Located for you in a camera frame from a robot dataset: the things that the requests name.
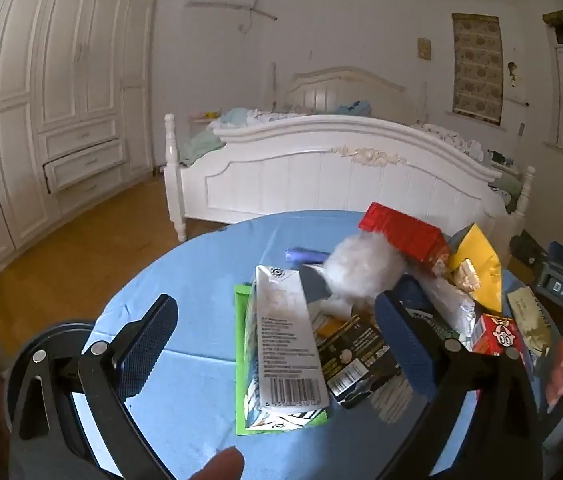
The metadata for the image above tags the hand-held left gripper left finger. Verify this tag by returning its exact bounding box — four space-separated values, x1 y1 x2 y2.
9 294 180 480

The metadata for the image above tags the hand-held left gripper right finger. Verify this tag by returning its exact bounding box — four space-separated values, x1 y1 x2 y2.
375 290 545 480

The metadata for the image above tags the dark grey trash bin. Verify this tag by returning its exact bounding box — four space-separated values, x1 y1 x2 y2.
2 322 97 461

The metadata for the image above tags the red drink carton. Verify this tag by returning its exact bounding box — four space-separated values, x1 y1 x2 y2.
359 202 450 277

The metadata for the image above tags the white green milk carton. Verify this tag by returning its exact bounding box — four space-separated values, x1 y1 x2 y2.
234 265 333 434

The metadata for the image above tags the dark green patterned packet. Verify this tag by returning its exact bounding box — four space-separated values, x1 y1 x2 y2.
411 310 460 342

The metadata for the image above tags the yellow snack packet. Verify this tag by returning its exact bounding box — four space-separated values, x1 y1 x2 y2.
449 223 505 317

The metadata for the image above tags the cream packet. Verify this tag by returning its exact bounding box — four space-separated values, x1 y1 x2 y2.
506 287 553 357

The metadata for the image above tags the black snack packet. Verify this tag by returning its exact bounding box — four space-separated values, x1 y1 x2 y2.
314 314 429 412

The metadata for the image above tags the green cloth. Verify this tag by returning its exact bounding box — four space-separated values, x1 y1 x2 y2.
492 174 523 213

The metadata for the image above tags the silvery white wrapper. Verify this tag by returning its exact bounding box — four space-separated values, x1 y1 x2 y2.
419 272 480 352

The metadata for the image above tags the small red cartoon box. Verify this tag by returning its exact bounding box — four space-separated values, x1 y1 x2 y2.
471 312 532 361

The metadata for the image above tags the blue star print tablecloth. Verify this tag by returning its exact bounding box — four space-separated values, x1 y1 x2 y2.
84 210 553 480

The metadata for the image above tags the white fluffy ball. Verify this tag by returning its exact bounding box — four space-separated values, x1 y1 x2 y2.
306 235 408 317

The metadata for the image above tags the purple pen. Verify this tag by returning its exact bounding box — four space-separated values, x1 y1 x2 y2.
285 247 330 265

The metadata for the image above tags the white patterned bedding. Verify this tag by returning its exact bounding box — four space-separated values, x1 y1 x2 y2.
411 122 485 162

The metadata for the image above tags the white wardrobe drawer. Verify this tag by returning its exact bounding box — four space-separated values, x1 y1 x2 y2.
56 172 123 214
38 117 120 159
43 140 126 192

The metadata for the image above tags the patterned window blind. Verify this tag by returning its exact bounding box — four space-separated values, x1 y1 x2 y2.
451 12 505 127

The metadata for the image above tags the white wooden bed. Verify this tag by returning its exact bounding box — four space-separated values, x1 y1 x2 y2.
164 66 537 244

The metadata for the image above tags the light green blanket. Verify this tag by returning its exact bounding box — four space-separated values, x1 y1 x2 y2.
180 131 226 167

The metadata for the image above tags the blue cloth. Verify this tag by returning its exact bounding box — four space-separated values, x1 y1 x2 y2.
336 100 373 115

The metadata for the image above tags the pale clothes pile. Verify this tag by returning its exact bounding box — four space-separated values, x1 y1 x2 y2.
189 105 313 129

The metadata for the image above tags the white wardrobe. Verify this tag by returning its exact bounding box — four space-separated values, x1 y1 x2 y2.
0 0 160 287

